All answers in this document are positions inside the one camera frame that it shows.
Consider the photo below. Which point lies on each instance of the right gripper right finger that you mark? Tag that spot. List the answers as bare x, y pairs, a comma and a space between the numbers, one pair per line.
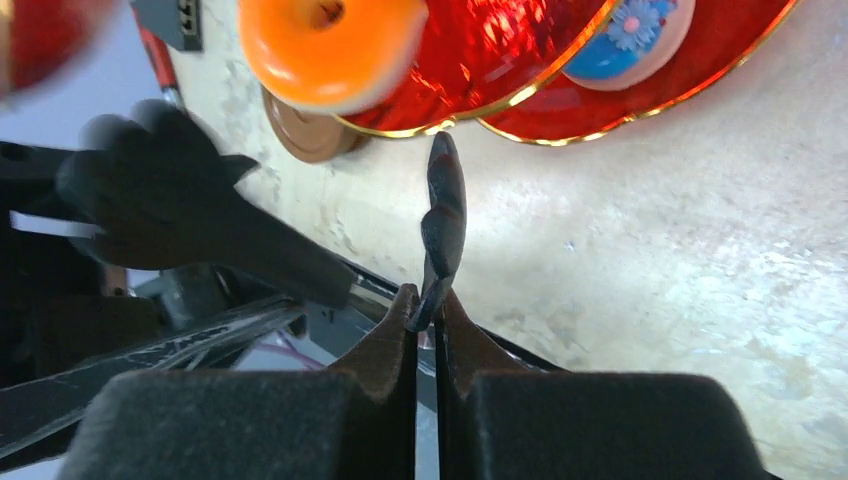
501, 420

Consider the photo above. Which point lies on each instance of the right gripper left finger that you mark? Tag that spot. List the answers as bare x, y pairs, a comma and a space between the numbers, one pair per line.
354, 419

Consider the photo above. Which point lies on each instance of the black serving tongs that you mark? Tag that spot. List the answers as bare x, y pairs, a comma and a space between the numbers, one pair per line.
161, 196

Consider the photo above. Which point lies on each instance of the red three-tier cake stand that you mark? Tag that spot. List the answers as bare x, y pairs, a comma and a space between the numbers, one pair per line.
509, 66

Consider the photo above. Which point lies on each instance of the yellow frosted donut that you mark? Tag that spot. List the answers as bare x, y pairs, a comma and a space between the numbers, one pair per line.
331, 57

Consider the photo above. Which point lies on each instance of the blue frosted donut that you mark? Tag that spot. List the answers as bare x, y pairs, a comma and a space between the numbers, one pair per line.
641, 36

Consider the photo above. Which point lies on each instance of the round brown wooden lid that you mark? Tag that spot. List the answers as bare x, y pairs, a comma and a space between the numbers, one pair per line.
310, 138

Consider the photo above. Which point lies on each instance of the red-handled screwdriver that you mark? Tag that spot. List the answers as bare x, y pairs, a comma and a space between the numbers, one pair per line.
160, 61

